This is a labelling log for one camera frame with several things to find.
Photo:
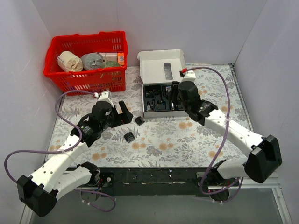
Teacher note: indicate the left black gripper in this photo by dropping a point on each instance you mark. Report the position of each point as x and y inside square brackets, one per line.
[117, 117]

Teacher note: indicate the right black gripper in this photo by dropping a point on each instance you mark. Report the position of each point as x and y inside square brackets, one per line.
[174, 94]

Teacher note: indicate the black comb guard large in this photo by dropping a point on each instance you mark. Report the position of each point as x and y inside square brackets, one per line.
[129, 137]

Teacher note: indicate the white hair clipper box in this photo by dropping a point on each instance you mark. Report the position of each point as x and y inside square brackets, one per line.
[158, 69]

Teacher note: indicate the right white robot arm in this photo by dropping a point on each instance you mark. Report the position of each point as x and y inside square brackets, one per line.
[263, 154]

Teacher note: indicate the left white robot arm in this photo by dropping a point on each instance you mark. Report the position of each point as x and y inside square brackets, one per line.
[43, 188]

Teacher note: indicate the red plastic shopping basket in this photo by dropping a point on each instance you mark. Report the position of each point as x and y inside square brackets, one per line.
[112, 79]

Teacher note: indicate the floral table mat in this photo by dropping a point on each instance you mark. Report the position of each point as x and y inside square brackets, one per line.
[174, 141]

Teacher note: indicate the green broccoli-like item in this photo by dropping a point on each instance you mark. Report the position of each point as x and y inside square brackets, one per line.
[111, 64]

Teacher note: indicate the orange small box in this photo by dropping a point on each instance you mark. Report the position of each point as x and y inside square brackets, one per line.
[120, 58]

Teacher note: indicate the white flat box in basket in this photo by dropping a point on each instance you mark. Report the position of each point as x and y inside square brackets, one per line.
[107, 57]

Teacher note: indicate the grey wrapped roll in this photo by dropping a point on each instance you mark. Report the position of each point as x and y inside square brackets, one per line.
[92, 61]

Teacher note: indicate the beige paper-wrapped roll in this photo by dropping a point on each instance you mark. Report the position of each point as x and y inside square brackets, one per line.
[68, 61]

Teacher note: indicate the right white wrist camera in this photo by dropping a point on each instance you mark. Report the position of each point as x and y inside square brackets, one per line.
[187, 75]

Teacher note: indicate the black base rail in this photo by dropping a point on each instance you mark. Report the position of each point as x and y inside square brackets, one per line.
[149, 181]

